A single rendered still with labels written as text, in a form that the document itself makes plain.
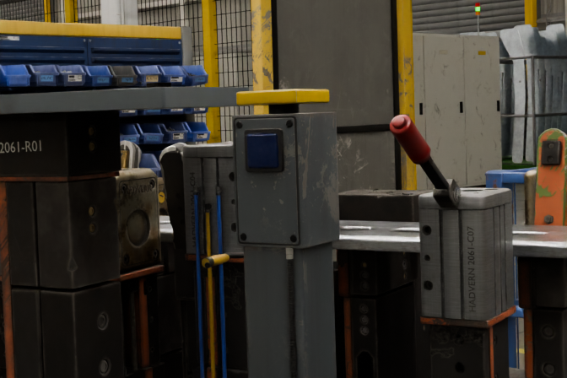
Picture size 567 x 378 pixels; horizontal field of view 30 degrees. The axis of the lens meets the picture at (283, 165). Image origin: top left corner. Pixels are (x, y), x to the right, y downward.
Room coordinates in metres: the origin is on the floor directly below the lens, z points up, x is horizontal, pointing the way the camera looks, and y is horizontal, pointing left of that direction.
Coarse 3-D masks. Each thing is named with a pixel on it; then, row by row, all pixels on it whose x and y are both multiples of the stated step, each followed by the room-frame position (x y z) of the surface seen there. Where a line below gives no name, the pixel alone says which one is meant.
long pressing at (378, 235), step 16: (160, 224) 1.37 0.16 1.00; (352, 224) 1.29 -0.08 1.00; (368, 224) 1.28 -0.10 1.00; (384, 224) 1.28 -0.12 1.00; (400, 224) 1.27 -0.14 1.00; (416, 224) 1.27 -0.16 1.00; (512, 224) 1.23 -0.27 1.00; (160, 240) 1.28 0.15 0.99; (336, 240) 1.16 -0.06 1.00; (352, 240) 1.15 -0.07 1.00; (368, 240) 1.14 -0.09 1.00; (384, 240) 1.13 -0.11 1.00; (400, 240) 1.12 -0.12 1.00; (416, 240) 1.11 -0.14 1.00; (528, 240) 1.06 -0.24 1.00; (544, 240) 1.05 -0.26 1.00; (560, 240) 1.05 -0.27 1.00; (528, 256) 1.05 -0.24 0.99; (544, 256) 1.04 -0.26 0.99; (560, 256) 1.03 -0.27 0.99
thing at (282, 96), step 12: (240, 96) 0.90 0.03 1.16; (252, 96) 0.89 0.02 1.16; (264, 96) 0.89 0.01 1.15; (276, 96) 0.88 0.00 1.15; (288, 96) 0.87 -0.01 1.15; (300, 96) 0.88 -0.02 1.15; (312, 96) 0.89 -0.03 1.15; (324, 96) 0.91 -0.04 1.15; (276, 108) 0.90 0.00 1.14; (288, 108) 0.90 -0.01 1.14
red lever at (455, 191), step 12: (396, 120) 0.87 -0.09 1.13; (408, 120) 0.87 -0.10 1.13; (396, 132) 0.87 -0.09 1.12; (408, 132) 0.87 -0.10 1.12; (408, 144) 0.88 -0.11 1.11; (420, 144) 0.89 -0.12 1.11; (408, 156) 0.91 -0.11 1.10; (420, 156) 0.90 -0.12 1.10; (432, 168) 0.92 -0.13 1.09; (432, 180) 0.94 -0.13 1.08; (444, 180) 0.94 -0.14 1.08; (444, 192) 0.95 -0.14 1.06; (456, 192) 0.96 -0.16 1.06; (444, 204) 0.96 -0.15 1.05; (456, 204) 0.96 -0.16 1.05
